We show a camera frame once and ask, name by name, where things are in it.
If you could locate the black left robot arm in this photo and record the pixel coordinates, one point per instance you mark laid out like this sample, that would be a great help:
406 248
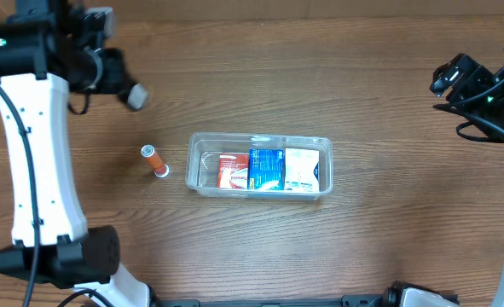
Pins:
48 51

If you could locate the white blue Hansaplast box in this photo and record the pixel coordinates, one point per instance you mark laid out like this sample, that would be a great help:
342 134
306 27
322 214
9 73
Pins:
301 170

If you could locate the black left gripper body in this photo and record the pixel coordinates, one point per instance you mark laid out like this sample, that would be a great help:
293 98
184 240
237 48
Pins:
118 78

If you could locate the clear plastic container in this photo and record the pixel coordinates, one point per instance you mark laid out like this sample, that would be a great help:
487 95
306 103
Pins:
203 159

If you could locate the orange tablet tube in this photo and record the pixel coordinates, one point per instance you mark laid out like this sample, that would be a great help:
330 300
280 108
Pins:
149 153

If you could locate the blue cough medicine box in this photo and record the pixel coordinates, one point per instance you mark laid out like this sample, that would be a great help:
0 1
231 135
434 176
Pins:
266 169

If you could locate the red white medicine box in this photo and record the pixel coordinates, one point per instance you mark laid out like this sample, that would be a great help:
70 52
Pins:
233 170

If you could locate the dark syrup bottle white cap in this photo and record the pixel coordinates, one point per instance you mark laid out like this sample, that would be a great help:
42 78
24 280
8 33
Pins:
138 98

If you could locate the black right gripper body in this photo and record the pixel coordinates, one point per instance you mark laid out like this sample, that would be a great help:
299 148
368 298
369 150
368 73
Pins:
454 76

